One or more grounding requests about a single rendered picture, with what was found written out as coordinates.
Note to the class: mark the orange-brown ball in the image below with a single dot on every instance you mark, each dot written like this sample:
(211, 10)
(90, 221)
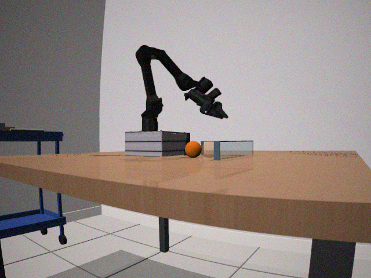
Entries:
(193, 149)

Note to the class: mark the translucent orange ball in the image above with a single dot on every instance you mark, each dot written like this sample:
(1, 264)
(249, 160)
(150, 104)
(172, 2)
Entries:
(208, 149)

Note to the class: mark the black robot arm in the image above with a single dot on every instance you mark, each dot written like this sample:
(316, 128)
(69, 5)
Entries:
(154, 105)

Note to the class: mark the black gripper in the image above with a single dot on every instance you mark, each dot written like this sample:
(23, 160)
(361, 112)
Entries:
(212, 108)

